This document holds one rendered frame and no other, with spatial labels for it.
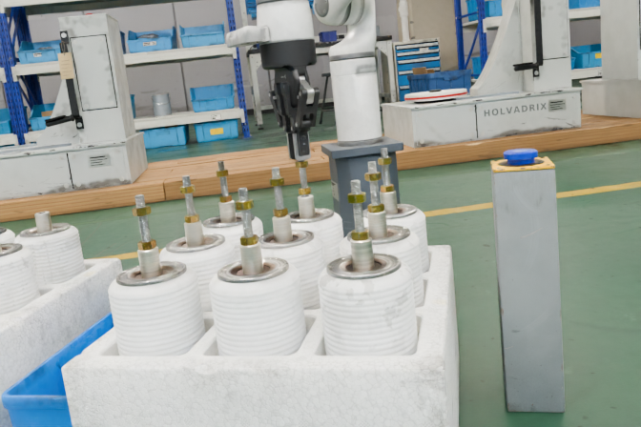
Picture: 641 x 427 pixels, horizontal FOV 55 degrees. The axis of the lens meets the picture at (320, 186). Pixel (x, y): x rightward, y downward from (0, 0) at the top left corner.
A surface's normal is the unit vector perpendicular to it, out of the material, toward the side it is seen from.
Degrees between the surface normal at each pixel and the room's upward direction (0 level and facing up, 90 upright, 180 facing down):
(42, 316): 90
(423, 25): 90
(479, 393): 0
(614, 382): 0
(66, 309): 90
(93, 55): 90
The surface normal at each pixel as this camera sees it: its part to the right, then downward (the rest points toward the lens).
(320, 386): -0.22, 0.19
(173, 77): 0.15, 0.16
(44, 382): 0.97, -0.11
